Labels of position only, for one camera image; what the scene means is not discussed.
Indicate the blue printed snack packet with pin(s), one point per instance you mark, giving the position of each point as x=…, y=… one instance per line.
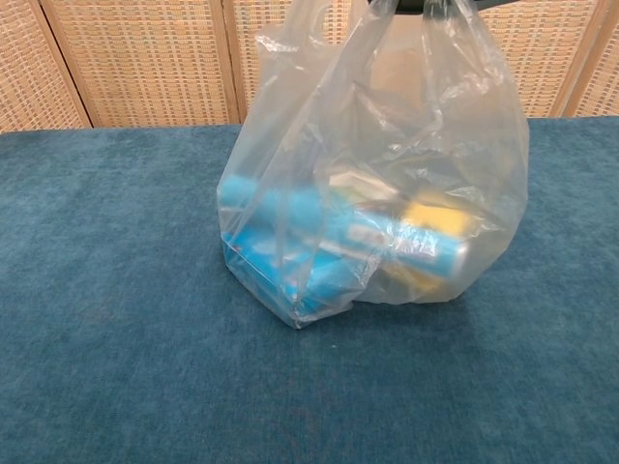
x=261, y=266

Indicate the teal velvet tablecloth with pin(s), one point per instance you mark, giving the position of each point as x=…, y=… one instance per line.
x=121, y=314

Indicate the clear plastic shopping bag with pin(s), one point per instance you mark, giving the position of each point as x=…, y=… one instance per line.
x=411, y=145

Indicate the woven rattan folding screen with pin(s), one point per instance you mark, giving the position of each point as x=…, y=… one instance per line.
x=145, y=58

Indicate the thick yellow sponge block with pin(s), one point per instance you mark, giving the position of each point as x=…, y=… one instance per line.
x=435, y=220

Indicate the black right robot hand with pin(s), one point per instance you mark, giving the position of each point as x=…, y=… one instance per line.
x=411, y=5

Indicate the flat yellow packet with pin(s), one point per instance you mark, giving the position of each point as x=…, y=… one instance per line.
x=423, y=282

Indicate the long blue toothpaste box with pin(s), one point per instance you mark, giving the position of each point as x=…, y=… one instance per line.
x=300, y=212

